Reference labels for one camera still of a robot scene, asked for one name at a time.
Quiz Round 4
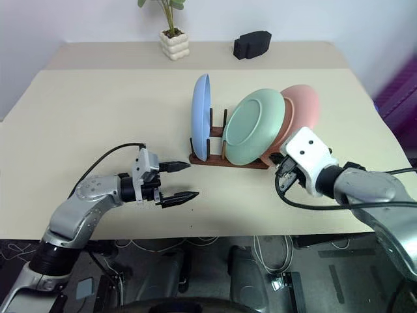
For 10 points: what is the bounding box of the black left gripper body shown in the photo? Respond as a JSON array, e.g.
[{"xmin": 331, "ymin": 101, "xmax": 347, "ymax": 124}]
[{"xmin": 141, "ymin": 169, "xmax": 164, "ymax": 207}]

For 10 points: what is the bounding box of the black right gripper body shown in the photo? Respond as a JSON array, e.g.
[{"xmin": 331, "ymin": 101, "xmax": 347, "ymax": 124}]
[{"xmin": 273, "ymin": 155, "xmax": 309, "ymax": 193}]

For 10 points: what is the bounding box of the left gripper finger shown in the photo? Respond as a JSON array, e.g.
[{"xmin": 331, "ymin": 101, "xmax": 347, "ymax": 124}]
[
  {"xmin": 159, "ymin": 190, "xmax": 200, "ymax": 209},
  {"xmin": 158, "ymin": 161, "xmax": 192, "ymax": 173}
]

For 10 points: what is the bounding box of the light green plate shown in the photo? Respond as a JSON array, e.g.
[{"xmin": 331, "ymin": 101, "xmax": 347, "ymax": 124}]
[{"xmin": 222, "ymin": 88, "xmax": 287, "ymax": 166}]

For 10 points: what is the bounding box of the light blue plate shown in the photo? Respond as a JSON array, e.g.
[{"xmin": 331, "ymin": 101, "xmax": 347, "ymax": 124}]
[{"xmin": 190, "ymin": 74, "xmax": 214, "ymax": 162}]

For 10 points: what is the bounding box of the pink red plate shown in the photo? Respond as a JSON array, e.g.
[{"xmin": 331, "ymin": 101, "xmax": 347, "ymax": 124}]
[{"xmin": 260, "ymin": 83, "xmax": 322, "ymax": 164}]

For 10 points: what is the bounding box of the wooden dish rack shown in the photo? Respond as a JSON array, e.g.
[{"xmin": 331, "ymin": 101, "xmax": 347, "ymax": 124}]
[{"xmin": 188, "ymin": 107, "xmax": 273, "ymax": 170}]

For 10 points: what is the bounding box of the dark rounded shape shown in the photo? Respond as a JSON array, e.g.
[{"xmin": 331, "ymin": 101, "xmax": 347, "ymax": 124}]
[{"xmin": 229, "ymin": 246, "xmax": 271, "ymax": 307}]

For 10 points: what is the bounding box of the black curved rim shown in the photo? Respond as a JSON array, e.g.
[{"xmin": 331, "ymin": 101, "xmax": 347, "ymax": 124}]
[{"xmin": 120, "ymin": 299, "xmax": 258, "ymax": 313}]

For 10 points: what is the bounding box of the black metal base bar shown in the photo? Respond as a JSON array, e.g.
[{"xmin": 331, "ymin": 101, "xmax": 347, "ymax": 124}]
[{"xmin": 270, "ymin": 270, "xmax": 313, "ymax": 313}]

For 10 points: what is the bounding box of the black foam block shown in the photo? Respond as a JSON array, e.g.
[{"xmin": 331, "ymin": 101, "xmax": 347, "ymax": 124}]
[{"xmin": 233, "ymin": 31, "xmax": 272, "ymax": 61}]

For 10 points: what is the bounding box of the grey square pad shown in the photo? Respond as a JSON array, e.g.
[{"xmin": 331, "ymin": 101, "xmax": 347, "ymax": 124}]
[{"xmin": 75, "ymin": 280, "xmax": 95, "ymax": 300}]

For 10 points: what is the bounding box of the white bubbly plant pot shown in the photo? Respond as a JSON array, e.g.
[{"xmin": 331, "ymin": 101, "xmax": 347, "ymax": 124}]
[{"xmin": 159, "ymin": 29, "xmax": 190, "ymax": 62}]

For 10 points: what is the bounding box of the ribbed striped object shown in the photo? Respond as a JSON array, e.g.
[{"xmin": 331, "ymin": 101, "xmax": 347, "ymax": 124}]
[{"xmin": 374, "ymin": 55, "xmax": 417, "ymax": 138}]

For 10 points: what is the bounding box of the green leafy plant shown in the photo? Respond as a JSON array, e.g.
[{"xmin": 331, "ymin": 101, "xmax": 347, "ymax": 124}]
[{"xmin": 136, "ymin": 0, "xmax": 188, "ymax": 37}]

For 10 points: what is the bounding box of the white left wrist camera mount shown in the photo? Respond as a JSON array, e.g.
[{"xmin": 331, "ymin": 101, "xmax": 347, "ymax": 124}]
[{"xmin": 132, "ymin": 148, "xmax": 160, "ymax": 205}]

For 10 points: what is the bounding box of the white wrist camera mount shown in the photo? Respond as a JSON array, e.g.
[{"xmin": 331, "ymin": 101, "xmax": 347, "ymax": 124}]
[
  {"xmin": 280, "ymin": 126, "xmax": 339, "ymax": 198},
  {"xmin": 132, "ymin": 148, "xmax": 160, "ymax": 205}
]

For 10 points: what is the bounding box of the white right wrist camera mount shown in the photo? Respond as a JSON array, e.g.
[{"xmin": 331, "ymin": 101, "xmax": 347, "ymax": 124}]
[{"xmin": 280, "ymin": 126, "xmax": 339, "ymax": 198}]

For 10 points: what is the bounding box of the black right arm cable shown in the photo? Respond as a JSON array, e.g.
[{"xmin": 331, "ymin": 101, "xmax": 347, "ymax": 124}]
[{"xmin": 275, "ymin": 166, "xmax": 417, "ymax": 209}]

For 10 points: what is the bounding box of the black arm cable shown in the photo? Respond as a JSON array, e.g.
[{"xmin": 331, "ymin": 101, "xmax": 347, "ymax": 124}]
[
  {"xmin": 275, "ymin": 166, "xmax": 417, "ymax": 209},
  {"xmin": 68, "ymin": 142, "xmax": 147, "ymax": 198}
]

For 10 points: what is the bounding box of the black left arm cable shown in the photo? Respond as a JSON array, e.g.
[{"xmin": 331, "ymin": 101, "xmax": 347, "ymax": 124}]
[{"xmin": 68, "ymin": 142, "xmax": 147, "ymax": 198}]

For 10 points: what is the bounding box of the white cable loop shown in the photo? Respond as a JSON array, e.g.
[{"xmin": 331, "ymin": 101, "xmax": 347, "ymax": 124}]
[{"xmin": 253, "ymin": 234, "xmax": 294, "ymax": 275}]

